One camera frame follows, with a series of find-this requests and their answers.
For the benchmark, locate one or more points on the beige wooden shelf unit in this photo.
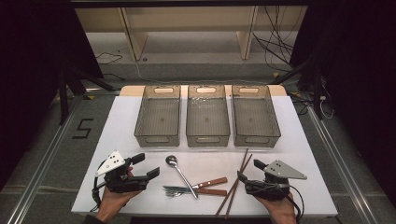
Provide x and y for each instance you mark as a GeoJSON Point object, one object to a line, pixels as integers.
{"type": "Point", "coordinates": [186, 18]}

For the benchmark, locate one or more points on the white table cover sheet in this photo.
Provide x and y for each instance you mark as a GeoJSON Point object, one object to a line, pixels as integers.
{"type": "Point", "coordinates": [295, 186]}

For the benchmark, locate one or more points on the brown chopstick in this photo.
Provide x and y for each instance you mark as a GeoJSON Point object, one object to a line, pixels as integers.
{"type": "Point", "coordinates": [231, 202]}
{"type": "Point", "coordinates": [224, 202]}

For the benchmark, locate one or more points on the person's right hand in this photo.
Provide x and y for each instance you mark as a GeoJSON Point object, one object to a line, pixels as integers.
{"type": "Point", "coordinates": [278, 208]}

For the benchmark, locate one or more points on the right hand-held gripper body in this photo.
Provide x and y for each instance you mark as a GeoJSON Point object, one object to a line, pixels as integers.
{"type": "Point", "coordinates": [271, 186]}

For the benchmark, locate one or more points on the black tripod stand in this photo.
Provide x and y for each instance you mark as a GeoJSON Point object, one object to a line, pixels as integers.
{"type": "Point", "coordinates": [63, 93]}
{"type": "Point", "coordinates": [316, 87]}

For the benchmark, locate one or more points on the metal floor rail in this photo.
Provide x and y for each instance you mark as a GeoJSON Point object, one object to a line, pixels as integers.
{"type": "Point", "coordinates": [37, 180]}
{"type": "Point", "coordinates": [342, 174]}

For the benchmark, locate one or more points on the person's left hand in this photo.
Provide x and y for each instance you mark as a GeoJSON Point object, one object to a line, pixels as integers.
{"type": "Point", "coordinates": [112, 199]}

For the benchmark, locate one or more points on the smoky clear plastic bin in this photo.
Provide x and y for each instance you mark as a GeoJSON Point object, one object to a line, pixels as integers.
{"type": "Point", "coordinates": [207, 119]}
{"type": "Point", "coordinates": [158, 119]}
{"type": "Point", "coordinates": [256, 119]}

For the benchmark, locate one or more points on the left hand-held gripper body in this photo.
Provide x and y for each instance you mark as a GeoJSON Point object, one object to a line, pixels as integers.
{"type": "Point", "coordinates": [124, 183]}

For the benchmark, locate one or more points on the dark curtain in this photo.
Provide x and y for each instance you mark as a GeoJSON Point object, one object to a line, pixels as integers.
{"type": "Point", "coordinates": [364, 77]}
{"type": "Point", "coordinates": [31, 77]}

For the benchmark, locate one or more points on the metal spoon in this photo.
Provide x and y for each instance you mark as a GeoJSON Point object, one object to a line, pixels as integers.
{"type": "Point", "coordinates": [171, 160]}

